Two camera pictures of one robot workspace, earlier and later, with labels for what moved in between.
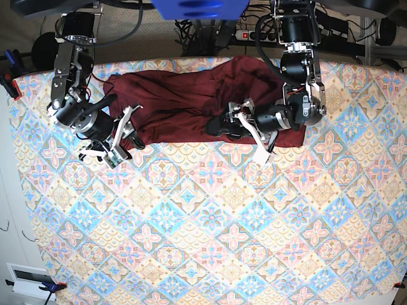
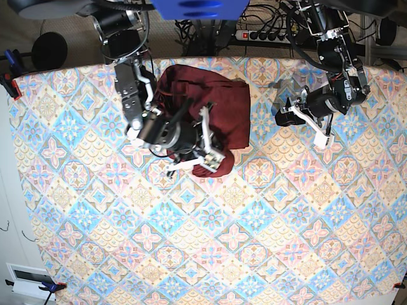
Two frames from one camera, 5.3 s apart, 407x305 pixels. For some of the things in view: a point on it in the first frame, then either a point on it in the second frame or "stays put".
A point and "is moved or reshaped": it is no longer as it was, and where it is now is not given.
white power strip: x=250 y=35 stays put
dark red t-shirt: x=174 y=107 is moved or reshaped
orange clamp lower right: x=398 y=284 stays put
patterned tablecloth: x=324 y=223 stays put
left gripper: x=107 y=136 → x=191 y=141
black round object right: x=388 y=30 stays put
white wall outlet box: x=27 y=279 stays put
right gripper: x=264 y=124 → x=317 y=107
